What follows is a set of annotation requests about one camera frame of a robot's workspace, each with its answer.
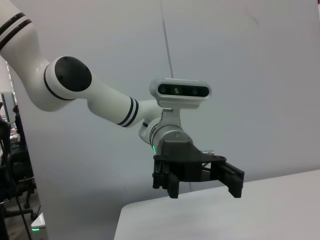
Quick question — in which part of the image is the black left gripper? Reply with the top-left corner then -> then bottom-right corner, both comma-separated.
152,139 -> 246,200

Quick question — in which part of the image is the white device with green light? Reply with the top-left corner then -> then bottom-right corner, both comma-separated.
30,211 -> 47,229

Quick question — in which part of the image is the black office chair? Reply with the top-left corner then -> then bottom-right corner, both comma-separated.
0,117 -> 36,219

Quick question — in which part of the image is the person in dark clothes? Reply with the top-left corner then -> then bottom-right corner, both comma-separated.
12,104 -> 27,151

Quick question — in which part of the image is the left gripper cable with connector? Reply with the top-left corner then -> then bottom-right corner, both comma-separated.
200,149 -> 216,171

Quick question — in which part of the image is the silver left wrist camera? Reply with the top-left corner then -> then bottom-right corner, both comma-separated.
149,77 -> 213,111

